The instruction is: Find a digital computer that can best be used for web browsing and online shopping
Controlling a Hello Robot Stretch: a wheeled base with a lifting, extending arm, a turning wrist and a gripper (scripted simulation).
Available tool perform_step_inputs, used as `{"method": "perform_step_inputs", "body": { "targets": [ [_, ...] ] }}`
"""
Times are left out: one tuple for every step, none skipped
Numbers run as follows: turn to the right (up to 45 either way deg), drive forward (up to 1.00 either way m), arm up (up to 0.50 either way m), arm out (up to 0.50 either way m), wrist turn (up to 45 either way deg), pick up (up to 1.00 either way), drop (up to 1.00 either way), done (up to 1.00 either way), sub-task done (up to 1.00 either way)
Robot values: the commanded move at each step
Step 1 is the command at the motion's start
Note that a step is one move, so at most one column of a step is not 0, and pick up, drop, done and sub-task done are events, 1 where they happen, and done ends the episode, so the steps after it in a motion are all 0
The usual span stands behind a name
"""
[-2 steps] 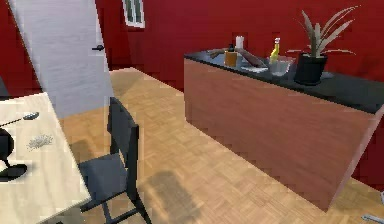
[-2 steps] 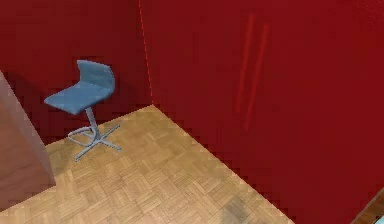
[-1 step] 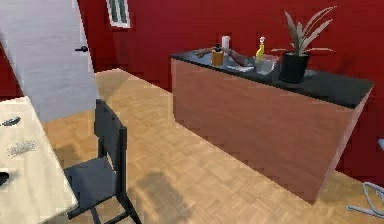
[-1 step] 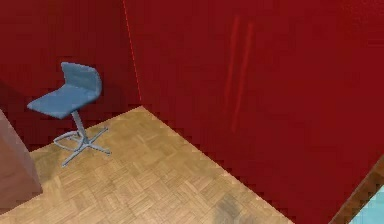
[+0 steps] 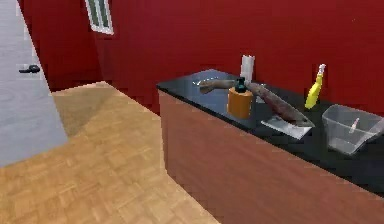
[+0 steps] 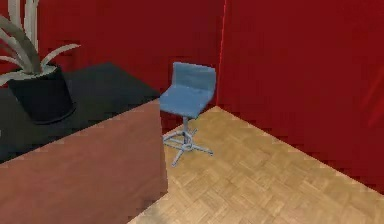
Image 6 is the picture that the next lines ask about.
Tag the pale plant in black pot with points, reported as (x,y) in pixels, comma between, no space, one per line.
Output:
(41,91)

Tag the brown cabinet with black top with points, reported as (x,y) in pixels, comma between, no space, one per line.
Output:
(100,160)

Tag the blue swivel chair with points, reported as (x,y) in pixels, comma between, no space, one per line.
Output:
(188,93)

